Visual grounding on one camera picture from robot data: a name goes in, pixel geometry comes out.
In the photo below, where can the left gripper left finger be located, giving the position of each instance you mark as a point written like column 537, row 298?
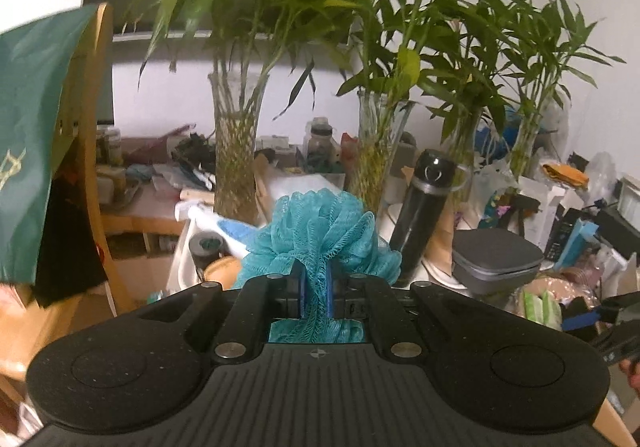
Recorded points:
column 297, row 290

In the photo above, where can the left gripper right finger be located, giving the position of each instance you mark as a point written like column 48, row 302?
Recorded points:
column 335, row 290

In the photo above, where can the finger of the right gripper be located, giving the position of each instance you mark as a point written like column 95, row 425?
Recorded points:
column 621, row 342
column 581, row 321

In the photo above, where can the teal mesh bath loofah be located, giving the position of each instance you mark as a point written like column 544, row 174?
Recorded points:
column 316, row 228

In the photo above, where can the black tape roll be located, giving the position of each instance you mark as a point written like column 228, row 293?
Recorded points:
column 207, row 247

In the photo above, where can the brown paper bag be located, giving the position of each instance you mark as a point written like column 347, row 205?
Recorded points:
column 439, row 248

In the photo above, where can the white product box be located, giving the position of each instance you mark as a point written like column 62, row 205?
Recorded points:
column 537, row 227

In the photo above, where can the white plastic tray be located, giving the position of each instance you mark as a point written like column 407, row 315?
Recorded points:
column 199, row 218

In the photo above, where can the grey zippered hard case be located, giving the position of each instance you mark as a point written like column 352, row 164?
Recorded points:
column 493, row 260

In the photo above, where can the black thermos bottle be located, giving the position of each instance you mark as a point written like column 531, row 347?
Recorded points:
column 434, row 178

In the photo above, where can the middle glass vase bamboo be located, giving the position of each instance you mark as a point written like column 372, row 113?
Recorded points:
column 396, row 48

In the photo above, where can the glass vase bamboo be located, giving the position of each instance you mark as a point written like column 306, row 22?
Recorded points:
column 467, row 45
column 247, row 40
column 396, row 48

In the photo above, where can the wooden chair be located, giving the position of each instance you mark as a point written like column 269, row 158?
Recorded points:
column 24, row 333

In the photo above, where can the far right bamboo vase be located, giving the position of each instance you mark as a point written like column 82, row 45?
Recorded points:
column 544, row 44

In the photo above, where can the left glass vase bamboo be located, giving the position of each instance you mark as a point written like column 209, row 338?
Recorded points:
column 247, row 40

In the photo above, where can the right glass vase bamboo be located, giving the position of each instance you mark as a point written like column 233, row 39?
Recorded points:
column 467, row 45

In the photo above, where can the green hanging cloth bag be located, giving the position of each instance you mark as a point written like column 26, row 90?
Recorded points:
column 35, row 58

